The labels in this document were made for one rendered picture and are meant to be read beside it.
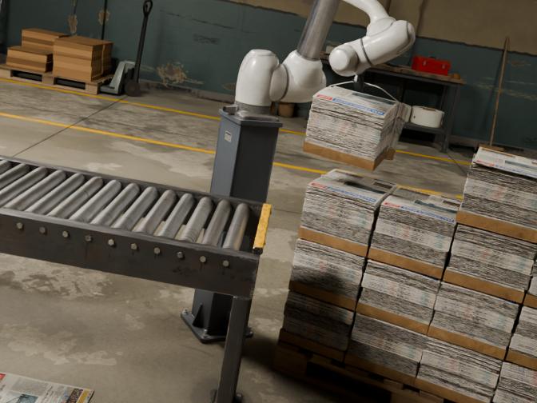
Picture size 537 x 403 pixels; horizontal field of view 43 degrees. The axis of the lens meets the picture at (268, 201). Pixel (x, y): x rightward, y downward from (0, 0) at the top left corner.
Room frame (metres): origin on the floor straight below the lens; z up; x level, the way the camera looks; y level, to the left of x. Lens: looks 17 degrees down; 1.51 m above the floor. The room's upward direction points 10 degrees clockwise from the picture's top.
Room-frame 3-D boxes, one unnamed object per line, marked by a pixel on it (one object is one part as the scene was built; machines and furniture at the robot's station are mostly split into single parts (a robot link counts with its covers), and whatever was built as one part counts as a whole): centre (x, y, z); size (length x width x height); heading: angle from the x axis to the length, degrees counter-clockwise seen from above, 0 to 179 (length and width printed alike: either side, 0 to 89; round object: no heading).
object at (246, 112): (2.85, 0.15, 1.03); 0.22 x 0.18 x 0.06; 122
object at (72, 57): (8.45, 2.83, 0.28); 1.20 x 0.83 x 0.57; 89
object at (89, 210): (2.04, 0.54, 0.77); 0.47 x 0.05 x 0.05; 179
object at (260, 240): (2.03, 0.00, 0.81); 0.43 x 0.03 x 0.02; 179
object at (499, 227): (2.51, -0.87, 0.86); 0.38 x 0.29 x 0.04; 162
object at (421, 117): (8.65, -1.17, 0.55); 1.80 x 0.70 x 1.09; 89
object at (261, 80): (2.86, 0.13, 1.17); 0.18 x 0.16 x 0.22; 121
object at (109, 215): (2.04, 0.47, 0.77); 0.47 x 0.05 x 0.05; 179
